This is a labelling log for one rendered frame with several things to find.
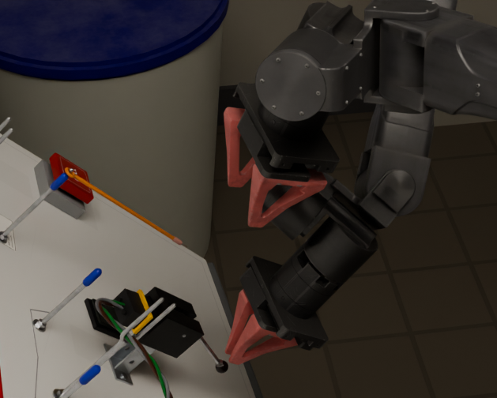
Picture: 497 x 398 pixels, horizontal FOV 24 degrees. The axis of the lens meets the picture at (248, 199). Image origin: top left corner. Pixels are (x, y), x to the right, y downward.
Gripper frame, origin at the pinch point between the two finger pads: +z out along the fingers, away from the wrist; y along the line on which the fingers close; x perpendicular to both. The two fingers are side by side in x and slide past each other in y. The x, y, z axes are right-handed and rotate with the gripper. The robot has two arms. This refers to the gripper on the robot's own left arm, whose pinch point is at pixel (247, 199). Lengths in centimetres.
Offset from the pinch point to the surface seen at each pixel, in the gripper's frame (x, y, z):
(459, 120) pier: 157, -137, 79
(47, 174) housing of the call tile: -7.1, -25.7, 20.1
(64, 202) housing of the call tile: -5.5, -22.7, 21.4
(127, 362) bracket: -4.5, 0.7, 21.7
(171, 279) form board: 10.4, -19.9, 30.1
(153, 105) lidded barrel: 46, -102, 62
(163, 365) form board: 2.6, -3.3, 26.6
